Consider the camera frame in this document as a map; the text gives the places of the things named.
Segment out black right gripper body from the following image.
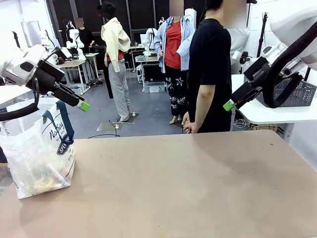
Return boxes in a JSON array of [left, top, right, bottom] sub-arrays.
[[243, 56, 271, 84]]

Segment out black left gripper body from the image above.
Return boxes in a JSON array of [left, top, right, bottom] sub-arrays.
[[26, 59, 65, 96]]

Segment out large gray plastic basket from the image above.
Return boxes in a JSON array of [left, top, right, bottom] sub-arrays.
[[255, 78, 317, 108]]

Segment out transparent shopping bag navy handles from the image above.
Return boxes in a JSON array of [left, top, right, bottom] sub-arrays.
[[0, 100, 76, 199]]

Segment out yellow snack package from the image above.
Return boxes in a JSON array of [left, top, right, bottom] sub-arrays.
[[37, 173, 65, 189]]

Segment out person's right forearm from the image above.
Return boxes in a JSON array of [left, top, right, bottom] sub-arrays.
[[194, 84, 216, 128]]

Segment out person's right hand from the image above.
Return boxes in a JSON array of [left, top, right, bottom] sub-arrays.
[[181, 111, 199, 134]]

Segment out white side table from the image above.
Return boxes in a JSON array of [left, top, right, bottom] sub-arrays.
[[231, 73, 317, 124]]

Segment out white device with black knob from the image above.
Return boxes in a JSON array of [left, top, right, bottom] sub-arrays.
[[231, 51, 251, 75]]

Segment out background wooden work table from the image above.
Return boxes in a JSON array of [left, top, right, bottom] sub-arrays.
[[55, 52, 100, 94]]

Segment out tall black tripod stand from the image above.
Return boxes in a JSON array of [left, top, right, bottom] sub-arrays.
[[256, 11, 270, 59]]

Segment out white desk with metal leg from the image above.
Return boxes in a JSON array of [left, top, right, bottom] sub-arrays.
[[0, 84, 35, 110]]

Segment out person in black t-shirt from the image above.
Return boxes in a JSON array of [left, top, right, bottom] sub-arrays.
[[182, 0, 246, 134]]

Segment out white board panel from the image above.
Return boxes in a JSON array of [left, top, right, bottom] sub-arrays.
[[21, 21, 42, 48]]

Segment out background person in black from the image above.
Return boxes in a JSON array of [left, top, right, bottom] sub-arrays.
[[74, 17, 96, 54]]

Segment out mannequin with beige jacket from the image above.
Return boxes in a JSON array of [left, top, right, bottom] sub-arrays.
[[96, 1, 132, 122]]

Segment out background table with green tray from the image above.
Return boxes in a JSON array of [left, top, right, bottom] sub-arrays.
[[135, 55, 159, 72]]

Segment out clear plastic floor box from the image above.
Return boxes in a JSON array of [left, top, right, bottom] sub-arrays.
[[143, 81, 166, 94]]

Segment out person in red shirt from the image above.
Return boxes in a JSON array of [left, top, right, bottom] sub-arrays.
[[153, 0, 196, 125]]

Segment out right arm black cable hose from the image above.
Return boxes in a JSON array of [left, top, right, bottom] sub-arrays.
[[262, 24, 317, 109]]

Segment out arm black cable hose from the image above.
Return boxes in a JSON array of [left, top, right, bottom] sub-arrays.
[[0, 76, 40, 122], [262, 24, 317, 109]]

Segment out white cable bundle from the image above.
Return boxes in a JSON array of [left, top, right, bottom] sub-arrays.
[[234, 119, 248, 130]]

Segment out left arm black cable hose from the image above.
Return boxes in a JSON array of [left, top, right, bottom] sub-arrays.
[[0, 76, 40, 122]]

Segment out metal mannequin base plate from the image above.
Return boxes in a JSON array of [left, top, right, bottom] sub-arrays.
[[96, 120, 136, 132]]

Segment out black floor cable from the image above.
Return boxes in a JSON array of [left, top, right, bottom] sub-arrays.
[[88, 120, 122, 139]]

